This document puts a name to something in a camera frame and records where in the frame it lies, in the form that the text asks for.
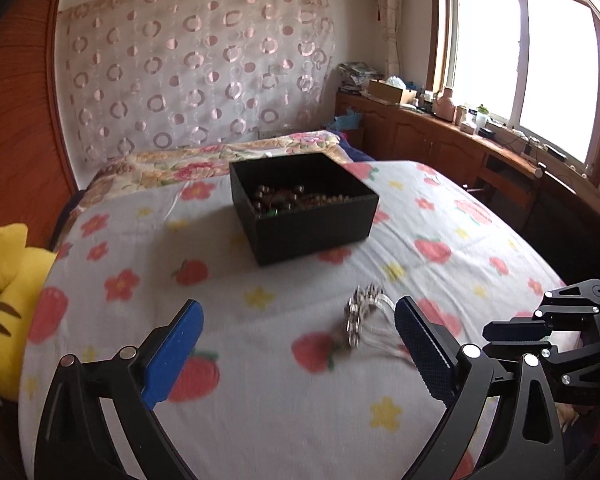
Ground pink bottle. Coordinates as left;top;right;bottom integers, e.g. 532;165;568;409
432;87;457;122

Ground black jewelry box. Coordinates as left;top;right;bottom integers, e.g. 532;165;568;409
229;152;380;267

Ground sheer circle-patterned wall curtain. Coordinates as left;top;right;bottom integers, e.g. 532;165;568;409
55;0;339;172

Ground beige window curtain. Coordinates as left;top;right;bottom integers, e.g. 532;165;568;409
372;0;407;82

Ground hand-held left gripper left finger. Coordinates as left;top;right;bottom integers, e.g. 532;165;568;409
34;299;205;480

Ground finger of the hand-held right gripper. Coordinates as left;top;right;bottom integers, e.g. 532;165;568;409
484;339;600;388
482;282;600;343

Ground brown wooden wardrobe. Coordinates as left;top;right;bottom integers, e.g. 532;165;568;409
0;0;81;271

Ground cardboard box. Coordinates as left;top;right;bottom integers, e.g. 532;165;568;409
367;79;417;105

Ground floral quilt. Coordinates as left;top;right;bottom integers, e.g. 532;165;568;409
87;130;354;197

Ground silver hair comb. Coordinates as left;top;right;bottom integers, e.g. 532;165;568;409
343;284;412;362

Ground pile of newspapers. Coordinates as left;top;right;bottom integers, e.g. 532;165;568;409
337;61;385;94

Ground yellow striped plush toy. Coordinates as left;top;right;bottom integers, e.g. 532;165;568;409
0;223;59;404

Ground long wooden cabinet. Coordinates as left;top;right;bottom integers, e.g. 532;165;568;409
336;91;600;243

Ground dark wooden bead bracelet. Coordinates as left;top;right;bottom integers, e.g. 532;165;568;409
252;184;322;217

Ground blue bag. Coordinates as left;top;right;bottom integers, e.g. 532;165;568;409
332;110;364;134

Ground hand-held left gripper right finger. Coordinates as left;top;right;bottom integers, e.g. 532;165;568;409
395;296;566;480

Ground wooden framed window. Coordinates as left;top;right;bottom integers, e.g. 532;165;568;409
432;0;600;182

